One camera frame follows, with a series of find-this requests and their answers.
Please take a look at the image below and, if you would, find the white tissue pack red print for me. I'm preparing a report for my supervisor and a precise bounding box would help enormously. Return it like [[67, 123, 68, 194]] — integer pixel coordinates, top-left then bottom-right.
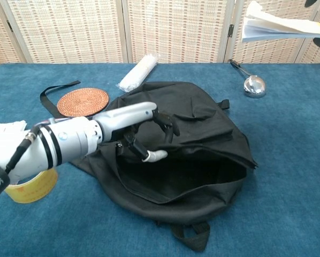
[[0, 120, 27, 134]]

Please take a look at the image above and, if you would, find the yellow and white book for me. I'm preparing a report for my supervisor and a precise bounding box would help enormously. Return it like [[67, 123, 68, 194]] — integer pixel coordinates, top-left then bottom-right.
[[241, 0, 320, 43]]

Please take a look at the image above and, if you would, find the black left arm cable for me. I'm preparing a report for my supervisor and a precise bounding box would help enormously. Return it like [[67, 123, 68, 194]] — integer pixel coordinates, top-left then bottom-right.
[[4, 125, 43, 175]]

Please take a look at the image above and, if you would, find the woven bamboo folding screen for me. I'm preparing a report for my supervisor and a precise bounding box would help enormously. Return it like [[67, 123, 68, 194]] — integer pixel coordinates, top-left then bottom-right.
[[0, 0, 320, 69]]

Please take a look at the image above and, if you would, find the black fabric backpack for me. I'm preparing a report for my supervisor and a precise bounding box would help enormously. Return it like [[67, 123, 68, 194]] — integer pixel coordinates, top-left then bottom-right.
[[39, 80, 259, 253]]

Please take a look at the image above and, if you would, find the round woven rattan coaster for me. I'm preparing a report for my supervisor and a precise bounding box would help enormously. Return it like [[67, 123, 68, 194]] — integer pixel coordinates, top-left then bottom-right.
[[57, 89, 110, 118]]

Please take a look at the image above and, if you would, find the steel ladle black handle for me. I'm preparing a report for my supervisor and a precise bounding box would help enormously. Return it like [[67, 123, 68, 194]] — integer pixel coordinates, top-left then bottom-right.
[[228, 58, 266, 99]]

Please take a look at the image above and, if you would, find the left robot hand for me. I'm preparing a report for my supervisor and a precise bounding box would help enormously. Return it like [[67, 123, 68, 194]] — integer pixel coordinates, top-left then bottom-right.
[[92, 101, 181, 163]]

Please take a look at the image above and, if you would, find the yellowish clear tape roll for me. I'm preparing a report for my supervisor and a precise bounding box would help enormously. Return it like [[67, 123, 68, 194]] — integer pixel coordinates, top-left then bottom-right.
[[4, 168, 58, 204]]

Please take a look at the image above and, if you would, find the plastic-wrapped white cup stack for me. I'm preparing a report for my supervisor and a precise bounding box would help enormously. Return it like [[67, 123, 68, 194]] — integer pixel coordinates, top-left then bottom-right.
[[116, 54, 158, 93]]

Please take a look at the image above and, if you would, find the blue carpet table cover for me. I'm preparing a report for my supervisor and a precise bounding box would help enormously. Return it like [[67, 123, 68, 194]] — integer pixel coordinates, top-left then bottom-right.
[[0, 63, 320, 257]]

